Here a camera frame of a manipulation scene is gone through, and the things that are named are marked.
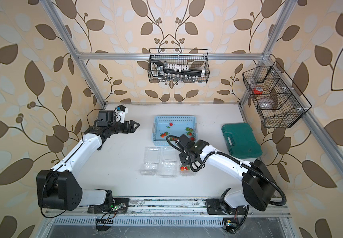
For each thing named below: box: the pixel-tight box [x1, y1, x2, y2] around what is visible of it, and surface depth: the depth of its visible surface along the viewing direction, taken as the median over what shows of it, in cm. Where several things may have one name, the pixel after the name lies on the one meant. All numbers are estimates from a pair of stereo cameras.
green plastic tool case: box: [221, 122, 263, 159], surface depth 97 cm
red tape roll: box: [253, 86, 264, 95], surface depth 84 cm
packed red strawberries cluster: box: [179, 165, 191, 172], surface depth 88 cm
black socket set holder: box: [149, 59, 206, 78], surface depth 84 cm
